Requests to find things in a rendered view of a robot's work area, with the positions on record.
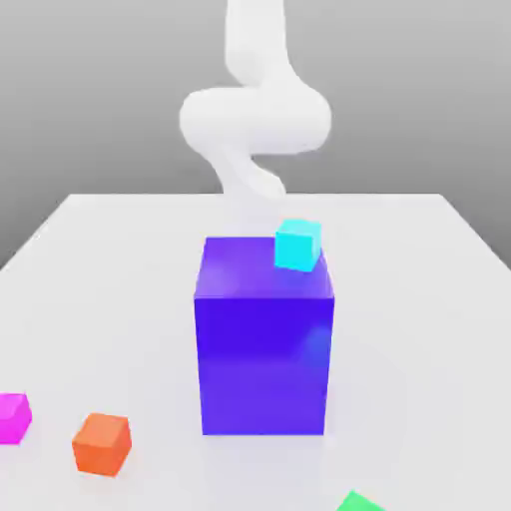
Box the small green cube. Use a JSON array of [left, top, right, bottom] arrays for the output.
[[334, 489, 387, 511]]

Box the small orange cube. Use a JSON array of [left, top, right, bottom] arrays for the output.
[[71, 411, 134, 479]]

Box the small magenta cube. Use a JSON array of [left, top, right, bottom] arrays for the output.
[[0, 392, 34, 446]]

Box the large purple box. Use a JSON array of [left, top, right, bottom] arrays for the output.
[[193, 236, 335, 437]]

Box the small cyan cube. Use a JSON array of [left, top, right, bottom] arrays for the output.
[[273, 218, 323, 273]]

